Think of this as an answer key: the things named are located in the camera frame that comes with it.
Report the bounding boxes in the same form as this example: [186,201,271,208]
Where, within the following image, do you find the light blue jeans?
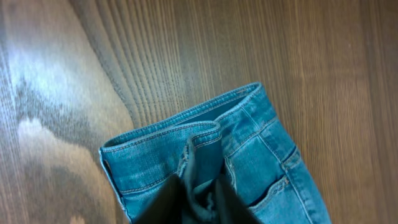
[99,82,330,223]

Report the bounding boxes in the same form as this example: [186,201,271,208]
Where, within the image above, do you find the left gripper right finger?
[215,179,260,224]

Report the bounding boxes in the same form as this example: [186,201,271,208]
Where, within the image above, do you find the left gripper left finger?
[135,174,186,224]

